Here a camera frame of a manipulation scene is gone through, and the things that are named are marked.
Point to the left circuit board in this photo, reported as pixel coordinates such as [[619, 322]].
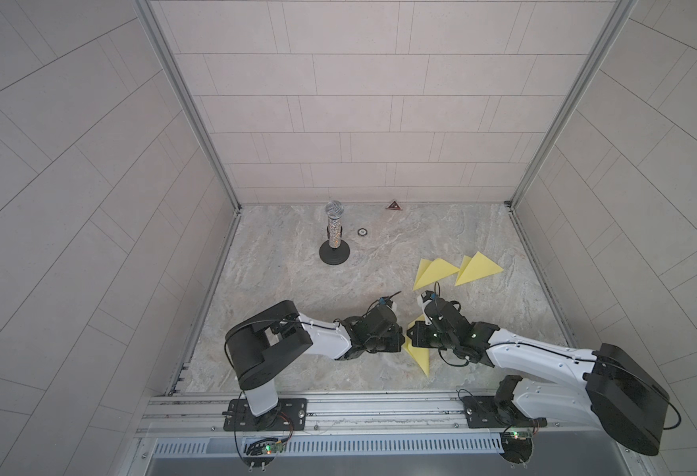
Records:
[[260, 453]]

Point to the black round-base stand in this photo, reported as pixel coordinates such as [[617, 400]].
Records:
[[335, 250]]

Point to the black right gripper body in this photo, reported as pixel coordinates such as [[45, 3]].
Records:
[[428, 336]]

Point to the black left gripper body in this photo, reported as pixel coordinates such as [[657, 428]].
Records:
[[386, 341]]

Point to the aluminium rail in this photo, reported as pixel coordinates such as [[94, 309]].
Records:
[[329, 414]]

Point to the right circuit board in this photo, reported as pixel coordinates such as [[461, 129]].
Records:
[[517, 446]]

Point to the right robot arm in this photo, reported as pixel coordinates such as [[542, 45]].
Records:
[[604, 388]]

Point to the metal corner profile right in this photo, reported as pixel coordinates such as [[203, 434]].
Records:
[[606, 39]]

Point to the vent grille strip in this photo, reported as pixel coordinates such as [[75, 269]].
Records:
[[302, 446]]

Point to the metal corner profile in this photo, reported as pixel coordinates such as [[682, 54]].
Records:
[[158, 40], [606, 39]]

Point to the red triangular sticker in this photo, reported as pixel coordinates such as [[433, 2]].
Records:
[[394, 206]]

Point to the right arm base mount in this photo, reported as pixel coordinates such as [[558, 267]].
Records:
[[498, 410]]

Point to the circuit board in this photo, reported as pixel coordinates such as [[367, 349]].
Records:
[[260, 453], [517, 446]]

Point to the metal corner profile left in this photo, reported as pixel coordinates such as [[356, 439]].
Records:
[[158, 40]]

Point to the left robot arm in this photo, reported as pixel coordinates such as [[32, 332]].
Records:
[[261, 347]]

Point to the yellow square paper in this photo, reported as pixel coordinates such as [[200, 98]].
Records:
[[431, 271]]

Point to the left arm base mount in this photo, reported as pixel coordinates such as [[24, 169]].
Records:
[[288, 414]]

